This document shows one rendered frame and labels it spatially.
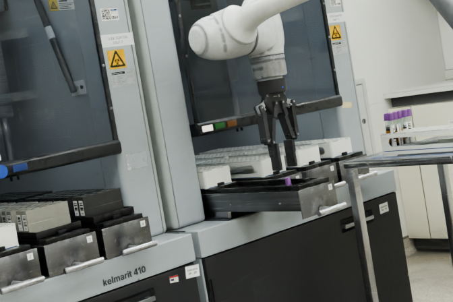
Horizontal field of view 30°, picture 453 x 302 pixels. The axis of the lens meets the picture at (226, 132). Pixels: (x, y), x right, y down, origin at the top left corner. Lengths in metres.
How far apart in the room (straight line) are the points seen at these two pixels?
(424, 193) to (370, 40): 0.89
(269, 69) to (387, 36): 2.74
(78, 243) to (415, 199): 3.08
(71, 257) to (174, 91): 0.56
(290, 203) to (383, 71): 2.78
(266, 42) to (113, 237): 0.61
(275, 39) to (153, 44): 0.32
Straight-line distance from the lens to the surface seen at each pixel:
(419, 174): 4.72
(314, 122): 2.76
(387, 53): 4.82
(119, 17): 2.15
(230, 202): 2.21
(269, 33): 2.13
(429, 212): 4.73
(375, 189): 2.66
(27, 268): 1.87
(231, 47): 2.02
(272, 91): 2.15
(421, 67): 5.07
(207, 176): 2.30
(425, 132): 2.26
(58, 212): 1.99
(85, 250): 1.94
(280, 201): 2.08
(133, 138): 2.13
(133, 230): 2.01
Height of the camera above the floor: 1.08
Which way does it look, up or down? 3 degrees down
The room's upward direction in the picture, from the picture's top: 10 degrees counter-clockwise
